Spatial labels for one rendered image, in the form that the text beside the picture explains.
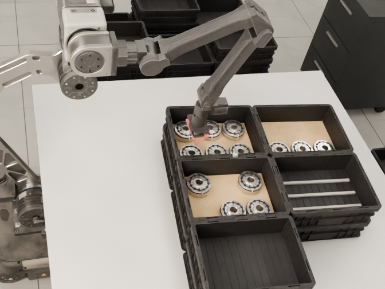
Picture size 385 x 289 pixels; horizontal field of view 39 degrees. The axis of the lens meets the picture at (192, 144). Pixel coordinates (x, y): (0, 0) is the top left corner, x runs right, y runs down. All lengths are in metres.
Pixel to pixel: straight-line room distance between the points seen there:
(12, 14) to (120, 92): 1.87
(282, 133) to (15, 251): 1.37
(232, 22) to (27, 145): 1.98
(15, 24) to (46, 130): 1.89
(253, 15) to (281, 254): 0.92
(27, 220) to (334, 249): 1.41
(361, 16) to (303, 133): 1.15
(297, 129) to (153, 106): 0.71
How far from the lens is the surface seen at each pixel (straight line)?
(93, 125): 2.56
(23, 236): 2.74
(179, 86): 2.81
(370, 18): 3.45
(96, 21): 1.76
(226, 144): 2.40
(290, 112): 2.56
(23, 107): 3.64
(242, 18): 1.73
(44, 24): 4.32
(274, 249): 2.12
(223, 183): 2.25
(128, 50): 1.73
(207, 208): 2.16
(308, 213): 2.15
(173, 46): 1.75
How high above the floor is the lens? 2.55
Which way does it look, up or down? 47 degrees down
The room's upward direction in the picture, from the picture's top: 14 degrees clockwise
